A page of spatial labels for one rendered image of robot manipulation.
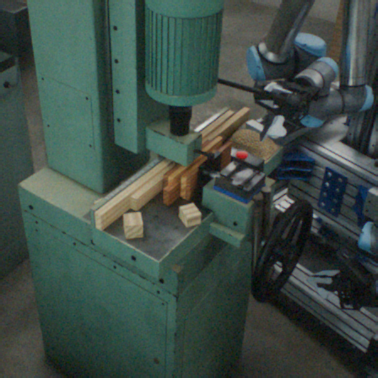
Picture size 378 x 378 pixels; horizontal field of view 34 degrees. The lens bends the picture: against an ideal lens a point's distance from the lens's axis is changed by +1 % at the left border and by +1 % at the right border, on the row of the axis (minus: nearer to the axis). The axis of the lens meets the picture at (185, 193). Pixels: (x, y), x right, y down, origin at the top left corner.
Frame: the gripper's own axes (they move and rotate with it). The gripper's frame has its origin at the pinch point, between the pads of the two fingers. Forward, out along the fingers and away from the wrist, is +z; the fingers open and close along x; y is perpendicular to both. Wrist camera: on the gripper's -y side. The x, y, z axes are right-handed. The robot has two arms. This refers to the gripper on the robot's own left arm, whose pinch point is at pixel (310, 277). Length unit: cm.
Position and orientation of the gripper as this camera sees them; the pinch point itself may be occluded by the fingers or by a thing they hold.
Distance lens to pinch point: 175.3
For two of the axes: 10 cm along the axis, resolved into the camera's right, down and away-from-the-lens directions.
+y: 3.7, 8.7, 3.3
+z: -7.2, 0.5, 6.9
